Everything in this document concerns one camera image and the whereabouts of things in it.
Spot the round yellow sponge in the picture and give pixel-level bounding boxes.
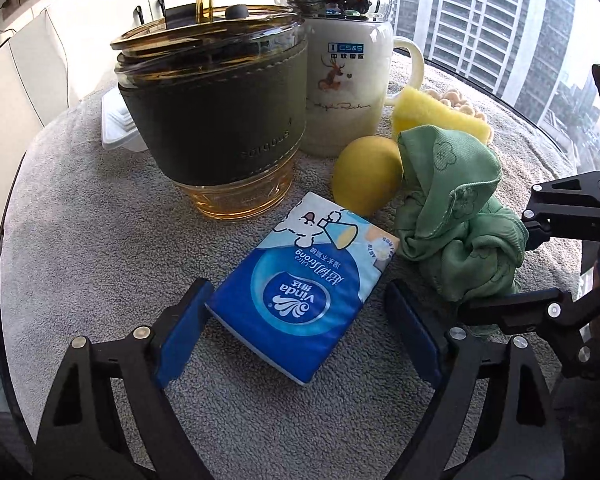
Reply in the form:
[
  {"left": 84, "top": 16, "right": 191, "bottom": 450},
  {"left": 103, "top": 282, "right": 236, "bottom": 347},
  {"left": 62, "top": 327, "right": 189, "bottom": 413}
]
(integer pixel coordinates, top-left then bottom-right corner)
[{"left": 330, "top": 136, "right": 403, "bottom": 217}]

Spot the white ceramic mug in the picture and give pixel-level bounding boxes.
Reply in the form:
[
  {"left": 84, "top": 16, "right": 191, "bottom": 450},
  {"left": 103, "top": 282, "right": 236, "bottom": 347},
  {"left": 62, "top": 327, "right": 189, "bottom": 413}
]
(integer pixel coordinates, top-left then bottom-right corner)
[{"left": 301, "top": 18, "right": 425, "bottom": 157}]

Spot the grey towel table cover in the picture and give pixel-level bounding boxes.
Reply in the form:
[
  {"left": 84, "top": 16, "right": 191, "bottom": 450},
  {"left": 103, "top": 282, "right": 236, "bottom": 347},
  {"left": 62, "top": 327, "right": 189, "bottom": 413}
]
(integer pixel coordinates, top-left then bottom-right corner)
[{"left": 0, "top": 92, "right": 432, "bottom": 479}]

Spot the chrome mug lid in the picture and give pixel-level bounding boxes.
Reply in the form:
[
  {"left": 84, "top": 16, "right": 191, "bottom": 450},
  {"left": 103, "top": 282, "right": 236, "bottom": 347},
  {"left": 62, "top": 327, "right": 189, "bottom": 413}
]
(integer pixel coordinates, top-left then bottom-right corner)
[{"left": 280, "top": 0, "right": 392, "bottom": 22}]

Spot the yellow rectangular sponge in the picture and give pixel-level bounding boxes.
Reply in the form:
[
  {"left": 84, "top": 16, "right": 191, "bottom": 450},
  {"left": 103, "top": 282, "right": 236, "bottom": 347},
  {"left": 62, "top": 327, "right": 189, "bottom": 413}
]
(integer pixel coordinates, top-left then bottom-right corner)
[{"left": 385, "top": 86, "right": 493, "bottom": 144}]

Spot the cream chenille duster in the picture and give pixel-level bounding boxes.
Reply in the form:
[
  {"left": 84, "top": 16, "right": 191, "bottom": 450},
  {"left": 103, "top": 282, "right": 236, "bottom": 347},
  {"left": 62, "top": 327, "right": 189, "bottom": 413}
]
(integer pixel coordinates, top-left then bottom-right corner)
[{"left": 425, "top": 89, "right": 486, "bottom": 122}]

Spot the white plastic tray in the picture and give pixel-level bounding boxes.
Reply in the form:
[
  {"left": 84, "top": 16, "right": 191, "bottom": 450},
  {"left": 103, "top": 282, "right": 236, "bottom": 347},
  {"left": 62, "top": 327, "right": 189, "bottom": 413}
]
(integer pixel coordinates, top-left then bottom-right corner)
[{"left": 100, "top": 86, "right": 147, "bottom": 153}]

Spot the green silk cloth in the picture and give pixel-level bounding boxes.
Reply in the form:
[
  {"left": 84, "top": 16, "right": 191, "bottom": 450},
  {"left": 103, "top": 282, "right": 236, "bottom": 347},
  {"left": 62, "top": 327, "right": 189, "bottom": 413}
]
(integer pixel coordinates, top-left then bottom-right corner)
[{"left": 394, "top": 125, "right": 529, "bottom": 302}]

